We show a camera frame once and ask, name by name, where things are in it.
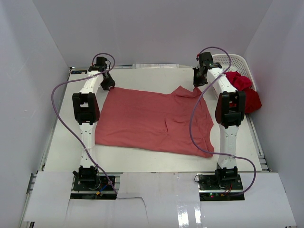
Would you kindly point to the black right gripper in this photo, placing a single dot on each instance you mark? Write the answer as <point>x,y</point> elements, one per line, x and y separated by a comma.
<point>197,82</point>

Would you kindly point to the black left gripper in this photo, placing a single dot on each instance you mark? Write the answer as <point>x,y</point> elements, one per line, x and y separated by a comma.
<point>111,82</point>

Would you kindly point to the red t shirt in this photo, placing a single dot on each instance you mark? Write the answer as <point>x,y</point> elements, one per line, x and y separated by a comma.
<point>242,83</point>

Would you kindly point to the salmon pink t shirt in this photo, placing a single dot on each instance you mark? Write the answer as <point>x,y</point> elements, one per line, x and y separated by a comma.
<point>178,122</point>

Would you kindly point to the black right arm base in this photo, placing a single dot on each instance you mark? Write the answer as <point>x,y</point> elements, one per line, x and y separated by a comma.
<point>210,190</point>

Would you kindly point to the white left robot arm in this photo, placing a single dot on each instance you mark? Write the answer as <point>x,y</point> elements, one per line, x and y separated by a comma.
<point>87,114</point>

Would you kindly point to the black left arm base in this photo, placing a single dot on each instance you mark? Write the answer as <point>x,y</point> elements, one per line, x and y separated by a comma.
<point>100,189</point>

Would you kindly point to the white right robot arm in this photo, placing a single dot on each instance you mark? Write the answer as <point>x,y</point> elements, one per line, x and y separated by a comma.
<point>229,114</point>

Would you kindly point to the black table label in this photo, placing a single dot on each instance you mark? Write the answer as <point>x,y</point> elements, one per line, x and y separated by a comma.
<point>78,72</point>

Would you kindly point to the white plastic basket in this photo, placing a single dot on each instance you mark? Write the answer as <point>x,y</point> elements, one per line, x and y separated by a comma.
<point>238,64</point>

